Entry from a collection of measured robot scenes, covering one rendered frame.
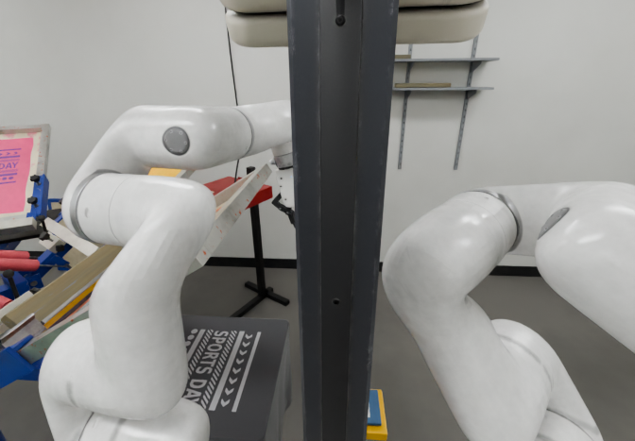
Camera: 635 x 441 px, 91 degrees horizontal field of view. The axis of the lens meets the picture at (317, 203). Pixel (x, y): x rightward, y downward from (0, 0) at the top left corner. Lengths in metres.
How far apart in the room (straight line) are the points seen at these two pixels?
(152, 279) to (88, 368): 0.14
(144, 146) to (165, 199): 0.12
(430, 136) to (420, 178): 0.38
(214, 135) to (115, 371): 0.27
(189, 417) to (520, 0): 3.01
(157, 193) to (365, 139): 0.24
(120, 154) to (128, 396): 0.27
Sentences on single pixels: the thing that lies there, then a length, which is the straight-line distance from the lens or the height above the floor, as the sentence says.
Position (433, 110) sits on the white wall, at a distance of 2.85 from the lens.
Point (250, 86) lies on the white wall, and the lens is 2.84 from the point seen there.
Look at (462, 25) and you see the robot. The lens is 0.28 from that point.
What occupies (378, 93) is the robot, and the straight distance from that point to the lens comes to 0.19.
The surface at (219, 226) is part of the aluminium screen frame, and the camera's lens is 0.67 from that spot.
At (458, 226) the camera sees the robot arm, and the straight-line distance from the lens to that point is 0.31.
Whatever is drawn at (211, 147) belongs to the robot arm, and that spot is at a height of 1.75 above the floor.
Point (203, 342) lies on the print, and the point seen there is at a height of 0.95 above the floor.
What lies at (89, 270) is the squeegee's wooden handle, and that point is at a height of 1.28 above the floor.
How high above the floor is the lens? 1.83
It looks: 22 degrees down
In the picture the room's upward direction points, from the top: 1 degrees counter-clockwise
